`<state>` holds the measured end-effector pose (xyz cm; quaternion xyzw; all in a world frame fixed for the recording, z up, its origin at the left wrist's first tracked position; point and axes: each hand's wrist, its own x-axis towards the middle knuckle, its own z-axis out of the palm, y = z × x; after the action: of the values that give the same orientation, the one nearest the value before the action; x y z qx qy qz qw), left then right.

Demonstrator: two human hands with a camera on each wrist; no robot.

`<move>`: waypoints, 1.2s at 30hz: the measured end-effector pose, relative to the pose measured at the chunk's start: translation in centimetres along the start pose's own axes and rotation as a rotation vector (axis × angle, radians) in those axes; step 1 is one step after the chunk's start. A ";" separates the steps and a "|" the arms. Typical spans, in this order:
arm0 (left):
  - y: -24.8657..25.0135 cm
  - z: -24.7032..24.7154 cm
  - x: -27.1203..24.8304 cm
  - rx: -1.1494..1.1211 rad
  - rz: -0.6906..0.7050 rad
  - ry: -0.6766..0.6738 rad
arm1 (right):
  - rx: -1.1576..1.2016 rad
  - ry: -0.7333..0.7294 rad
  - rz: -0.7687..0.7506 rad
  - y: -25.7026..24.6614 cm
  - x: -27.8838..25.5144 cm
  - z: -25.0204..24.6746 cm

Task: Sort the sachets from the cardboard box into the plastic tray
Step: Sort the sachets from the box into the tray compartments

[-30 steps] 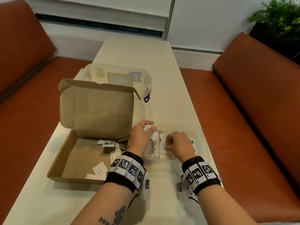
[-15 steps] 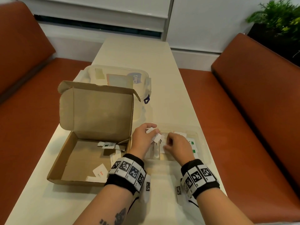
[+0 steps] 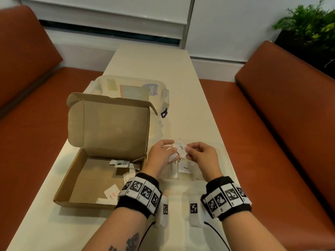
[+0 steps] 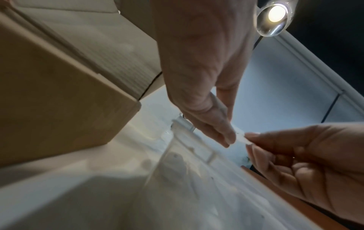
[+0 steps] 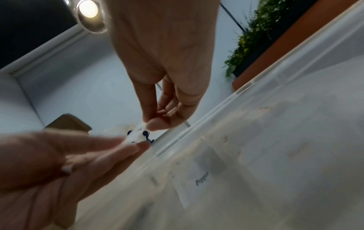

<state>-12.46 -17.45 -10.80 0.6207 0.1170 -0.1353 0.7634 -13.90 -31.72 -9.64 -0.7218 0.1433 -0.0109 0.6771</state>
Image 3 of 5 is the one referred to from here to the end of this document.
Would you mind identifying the person's left forearm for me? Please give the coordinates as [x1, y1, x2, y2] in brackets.
[82, 207, 147, 251]

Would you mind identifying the black cable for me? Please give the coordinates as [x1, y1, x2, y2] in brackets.
[136, 221, 156, 246]
[203, 221, 231, 251]

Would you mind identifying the person's right forearm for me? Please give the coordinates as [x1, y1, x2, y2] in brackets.
[222, 213, 287, 251]

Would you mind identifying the black planter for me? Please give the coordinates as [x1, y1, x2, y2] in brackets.
[275, 30, 335, 79]

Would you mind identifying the person's right hand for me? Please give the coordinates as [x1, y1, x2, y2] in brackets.
[185, 142, 224, 184]

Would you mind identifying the grey window frame post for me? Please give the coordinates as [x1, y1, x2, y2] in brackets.
[179, 0, 196, 50]

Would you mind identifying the person's left hand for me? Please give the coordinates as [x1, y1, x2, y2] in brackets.
[141, 139, 181, 180]

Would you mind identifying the green leafy plant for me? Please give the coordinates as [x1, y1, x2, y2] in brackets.
[273, 0, 335, 49]

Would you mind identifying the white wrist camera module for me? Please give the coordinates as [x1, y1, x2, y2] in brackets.
[189, 196, 206, 228]
[156, 196, 169, 228]

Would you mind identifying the brown cardboard box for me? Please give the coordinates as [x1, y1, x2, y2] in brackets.
[53, 92, 159, 210]

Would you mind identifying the clear lidded plastic container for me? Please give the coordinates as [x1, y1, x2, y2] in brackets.
[83, 75, 170, 134]

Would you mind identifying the white roller blind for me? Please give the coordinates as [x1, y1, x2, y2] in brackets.
[12, 0, 193, 39]

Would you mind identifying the black wristband with marker tiles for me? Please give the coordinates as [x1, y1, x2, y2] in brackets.
[115, 172, 163, 217]
[200, 176, 252, 222]

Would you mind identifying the orange leather bench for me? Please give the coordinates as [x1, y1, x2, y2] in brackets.
[199, 40, 335, 251]
[0, 4, 104, 251]

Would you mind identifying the clear compartment tray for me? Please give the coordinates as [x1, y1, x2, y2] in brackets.
[158, 139, 233, 182]

